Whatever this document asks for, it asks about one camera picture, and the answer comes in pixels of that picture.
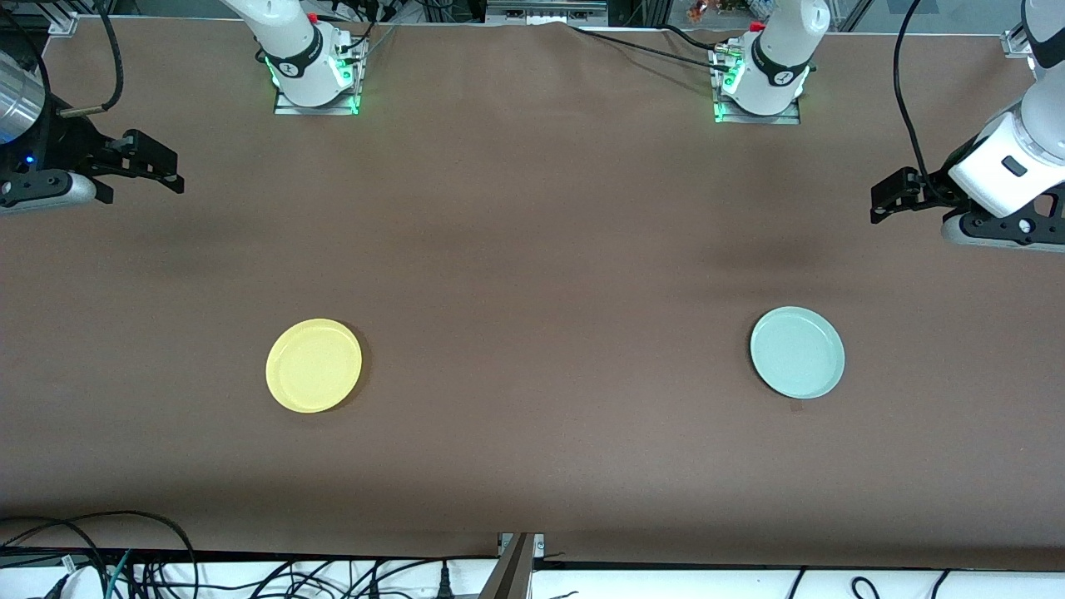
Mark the pale green plastic plate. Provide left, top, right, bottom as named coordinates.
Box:
left=750, top=305, right=846, bottom=400

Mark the aluminium profile beam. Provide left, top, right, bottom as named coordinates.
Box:
left=478, top=532, right=547, bottom=599

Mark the yellow plastic plate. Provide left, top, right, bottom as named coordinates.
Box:
left=265, top=318, right=364, bottom=413

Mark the long black table cable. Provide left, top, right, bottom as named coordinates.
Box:
left=568, top=23, right=735, bottom=74

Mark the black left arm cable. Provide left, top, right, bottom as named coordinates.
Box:
left=893, top=0, right=938, bottom=197

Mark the white lower shelf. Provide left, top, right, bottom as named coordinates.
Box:
left=0, top=556, right=1065, bottom=599

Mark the teal cable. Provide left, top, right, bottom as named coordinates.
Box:
left=105, top=549, right=136, bottom=599

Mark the grey metal rail bracket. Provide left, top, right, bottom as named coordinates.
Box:
left=486, top=0, right=608, bottom=26

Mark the large black looping cable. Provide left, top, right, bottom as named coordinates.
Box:
left=0, top=510, right=200, bottom=599

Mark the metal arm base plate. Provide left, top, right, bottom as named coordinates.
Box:
left=273, top=40, right=362, bottom=116
left=712, top=43, right=802, bottom=126

